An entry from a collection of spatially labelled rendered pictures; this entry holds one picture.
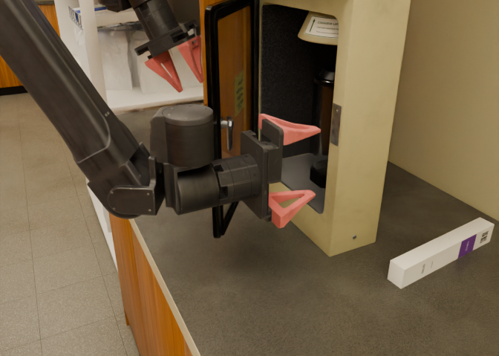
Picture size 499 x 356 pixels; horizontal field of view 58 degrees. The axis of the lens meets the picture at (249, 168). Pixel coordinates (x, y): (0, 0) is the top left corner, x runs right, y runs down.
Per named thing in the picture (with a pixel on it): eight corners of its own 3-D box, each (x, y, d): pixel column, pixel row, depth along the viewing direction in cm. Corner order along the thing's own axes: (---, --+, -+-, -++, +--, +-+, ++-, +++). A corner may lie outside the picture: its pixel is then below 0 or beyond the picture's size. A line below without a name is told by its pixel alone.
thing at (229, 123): (235, 147, 78) (234, 116, 76) (231, 152, 76) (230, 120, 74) (223, 146, 79) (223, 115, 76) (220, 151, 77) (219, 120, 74)
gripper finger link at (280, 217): (330, 171, 60) (267, 185, 56) (325, 217, 63) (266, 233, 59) (302, 152, 65) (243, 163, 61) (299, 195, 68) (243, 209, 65)
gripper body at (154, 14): (154, 51, 82) (133, 12, 80) (200, 28, 79) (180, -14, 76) (138, 59, 77) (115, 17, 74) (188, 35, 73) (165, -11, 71)
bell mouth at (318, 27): (353, 27, 95) (356, -1, 93) (416, 41, 81) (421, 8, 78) (280, 33, 88) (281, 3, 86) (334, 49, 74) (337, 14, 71)
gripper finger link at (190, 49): (186, 87, 84) (161, 39, 81) (218, 72, 81) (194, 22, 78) (172, 97, 78) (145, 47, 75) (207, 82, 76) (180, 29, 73)
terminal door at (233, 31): (252, 170, 108) (253, -11, 90) (217, 243, 81) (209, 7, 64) (249, 169, 108) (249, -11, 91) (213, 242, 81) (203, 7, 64)
